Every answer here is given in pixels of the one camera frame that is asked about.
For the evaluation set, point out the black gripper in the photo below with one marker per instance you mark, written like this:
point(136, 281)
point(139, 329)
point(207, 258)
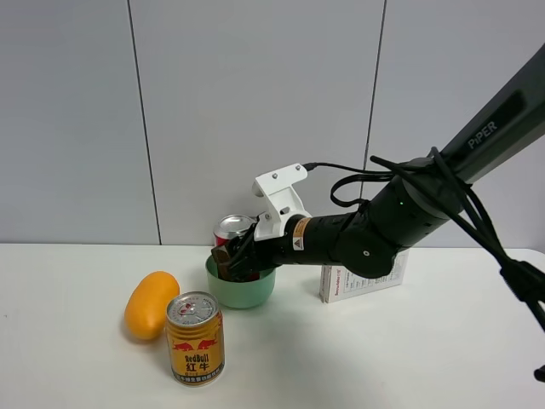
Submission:
point(241, 257)

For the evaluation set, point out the red drink can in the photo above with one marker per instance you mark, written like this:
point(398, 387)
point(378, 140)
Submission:
point(230, 227)

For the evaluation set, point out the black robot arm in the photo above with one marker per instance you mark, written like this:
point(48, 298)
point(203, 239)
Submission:
point(420, 196)

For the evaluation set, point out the green bowl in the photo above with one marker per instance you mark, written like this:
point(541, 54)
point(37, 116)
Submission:
point(240, 295)

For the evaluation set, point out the gold Red Bull can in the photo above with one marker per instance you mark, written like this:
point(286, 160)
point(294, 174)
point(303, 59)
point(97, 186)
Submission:
point(195, 337)

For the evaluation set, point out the white printed carton box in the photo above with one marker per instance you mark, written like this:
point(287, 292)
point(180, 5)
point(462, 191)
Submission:
point(337, 283)

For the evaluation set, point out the yellow mango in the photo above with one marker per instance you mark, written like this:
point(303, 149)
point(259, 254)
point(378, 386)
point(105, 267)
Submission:
point(145, 312)

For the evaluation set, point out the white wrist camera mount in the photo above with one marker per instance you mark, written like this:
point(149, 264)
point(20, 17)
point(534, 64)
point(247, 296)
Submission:
point(281, 199)

